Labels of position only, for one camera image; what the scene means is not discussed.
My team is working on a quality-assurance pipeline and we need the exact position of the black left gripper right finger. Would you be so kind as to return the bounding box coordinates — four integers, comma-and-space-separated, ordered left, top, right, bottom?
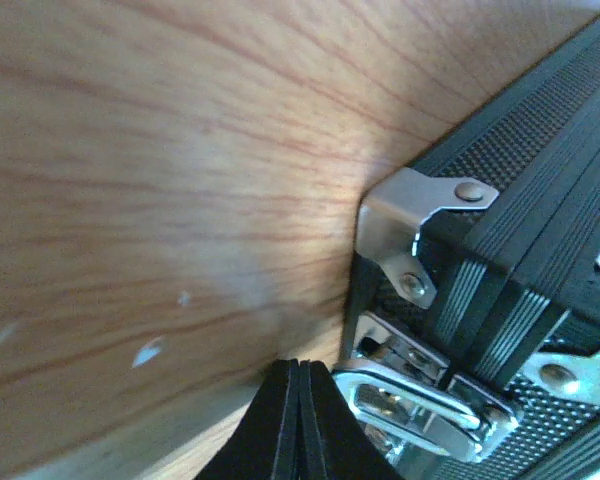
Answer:
298, 361, 400, 479

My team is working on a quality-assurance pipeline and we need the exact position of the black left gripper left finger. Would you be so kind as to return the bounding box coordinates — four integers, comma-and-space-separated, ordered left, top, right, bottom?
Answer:
197, 360, 299, 480

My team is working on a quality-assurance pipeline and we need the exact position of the black poker set case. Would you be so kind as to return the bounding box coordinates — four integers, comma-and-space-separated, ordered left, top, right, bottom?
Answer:
334, 17, 600, 479

